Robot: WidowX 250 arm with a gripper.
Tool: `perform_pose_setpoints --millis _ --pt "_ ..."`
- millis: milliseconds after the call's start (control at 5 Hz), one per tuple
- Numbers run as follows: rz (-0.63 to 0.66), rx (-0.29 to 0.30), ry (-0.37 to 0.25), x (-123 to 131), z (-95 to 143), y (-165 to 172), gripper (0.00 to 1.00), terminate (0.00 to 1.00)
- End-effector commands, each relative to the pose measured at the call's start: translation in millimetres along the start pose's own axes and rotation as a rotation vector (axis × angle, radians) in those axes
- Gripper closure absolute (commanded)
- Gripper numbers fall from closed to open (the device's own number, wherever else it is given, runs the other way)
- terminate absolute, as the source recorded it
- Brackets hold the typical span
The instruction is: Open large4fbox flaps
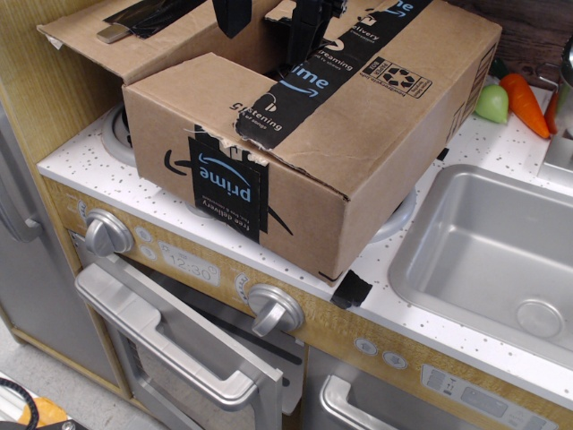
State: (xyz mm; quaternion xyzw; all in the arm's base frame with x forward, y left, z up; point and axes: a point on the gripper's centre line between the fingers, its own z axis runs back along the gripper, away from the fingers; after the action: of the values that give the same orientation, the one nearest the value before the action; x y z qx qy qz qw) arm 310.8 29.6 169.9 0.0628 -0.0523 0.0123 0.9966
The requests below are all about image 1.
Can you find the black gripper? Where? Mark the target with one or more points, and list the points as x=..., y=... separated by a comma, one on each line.
x=308, y=24

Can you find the large cardboard Amazon Prime box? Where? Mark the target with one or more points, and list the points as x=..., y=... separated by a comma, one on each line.
x=309, y=162

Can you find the green toy pear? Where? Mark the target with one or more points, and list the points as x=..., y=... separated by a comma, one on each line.
x=493, y=104

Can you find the toy oven clock display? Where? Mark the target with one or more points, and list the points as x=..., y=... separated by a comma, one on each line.
x=190, y=263

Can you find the orange toy carrot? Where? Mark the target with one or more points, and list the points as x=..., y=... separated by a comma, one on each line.
x=523, y=103

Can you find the left silver oven knob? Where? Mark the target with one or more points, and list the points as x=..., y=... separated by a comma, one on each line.
x=107, y=234

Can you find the silver oven knob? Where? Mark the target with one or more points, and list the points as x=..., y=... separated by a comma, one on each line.
x=274, y=309
x=107, y=234

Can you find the black tape piece on counter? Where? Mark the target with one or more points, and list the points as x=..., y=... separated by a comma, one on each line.
x=352, y=291

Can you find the right silver oven knob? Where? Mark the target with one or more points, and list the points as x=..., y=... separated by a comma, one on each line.
x=274, y=309

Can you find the silver toy faucet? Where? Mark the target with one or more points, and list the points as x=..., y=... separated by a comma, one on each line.
x=557, y=163

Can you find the silver toy sink basin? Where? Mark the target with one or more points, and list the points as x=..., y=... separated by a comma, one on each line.
x=494, y=254

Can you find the silver toy oven door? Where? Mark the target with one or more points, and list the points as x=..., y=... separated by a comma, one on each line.
x=184, y=369

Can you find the grey toy fridge door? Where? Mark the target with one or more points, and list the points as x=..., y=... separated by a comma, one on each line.
x=39, y=302

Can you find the silver dishwasher door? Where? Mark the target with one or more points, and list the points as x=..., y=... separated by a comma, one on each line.
x=340, y=396

